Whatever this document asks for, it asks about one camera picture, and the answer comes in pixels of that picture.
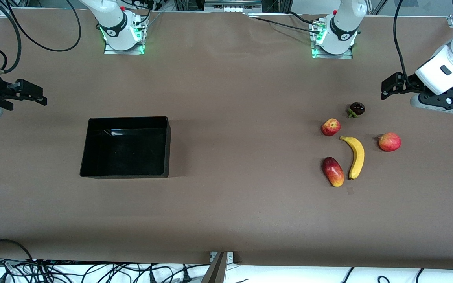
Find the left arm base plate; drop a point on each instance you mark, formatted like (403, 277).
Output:
(332, 56)

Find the metal table edge bracket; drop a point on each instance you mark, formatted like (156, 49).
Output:
(230, 257)

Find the red yellow mango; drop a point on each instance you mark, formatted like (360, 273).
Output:
(333, 171)

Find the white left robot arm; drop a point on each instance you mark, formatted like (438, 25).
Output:
(340, 35)

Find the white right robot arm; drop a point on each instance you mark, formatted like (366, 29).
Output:
(116, 31)

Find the small red yellow apple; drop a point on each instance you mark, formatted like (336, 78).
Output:
(330, 127)

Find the black plastic box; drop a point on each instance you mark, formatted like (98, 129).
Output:
(124, 149)

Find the grey stand pole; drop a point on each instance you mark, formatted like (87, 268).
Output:
(215, 271)

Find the dark purple mangosteen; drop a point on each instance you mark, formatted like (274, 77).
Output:
(357, 108)

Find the aluminium frame rail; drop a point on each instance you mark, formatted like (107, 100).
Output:
(230, 4)

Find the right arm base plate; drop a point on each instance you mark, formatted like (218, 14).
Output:
(124, 52)

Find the yellow banana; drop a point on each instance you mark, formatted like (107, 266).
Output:
(358, 157)

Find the brown table cover sheet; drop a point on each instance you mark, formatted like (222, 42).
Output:
(226, 216)

